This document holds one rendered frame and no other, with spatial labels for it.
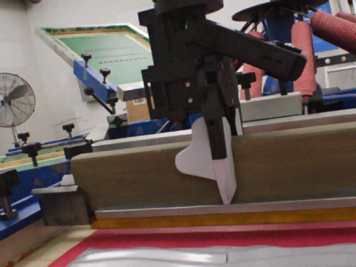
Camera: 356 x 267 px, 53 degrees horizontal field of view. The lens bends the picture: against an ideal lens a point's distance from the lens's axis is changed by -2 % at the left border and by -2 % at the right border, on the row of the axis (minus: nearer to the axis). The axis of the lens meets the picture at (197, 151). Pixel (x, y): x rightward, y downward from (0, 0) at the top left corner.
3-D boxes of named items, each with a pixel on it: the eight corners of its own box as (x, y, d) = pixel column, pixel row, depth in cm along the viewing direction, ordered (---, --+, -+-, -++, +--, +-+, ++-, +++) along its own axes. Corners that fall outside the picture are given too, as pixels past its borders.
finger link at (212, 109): (219, 158, 39) (210, 77, 39) (234, 156, 38) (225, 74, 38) (204, 161, 34) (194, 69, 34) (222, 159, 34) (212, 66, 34)
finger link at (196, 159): (186, 206, 40) (177, 122, 40) (239, 203, 38) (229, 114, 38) (175, 211, 37) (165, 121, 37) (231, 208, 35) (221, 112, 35)
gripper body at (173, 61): (177, 116, 45) (158, 15, 42) (246, 107, 42) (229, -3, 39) (150, 127, 38) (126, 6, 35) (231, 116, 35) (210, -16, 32)
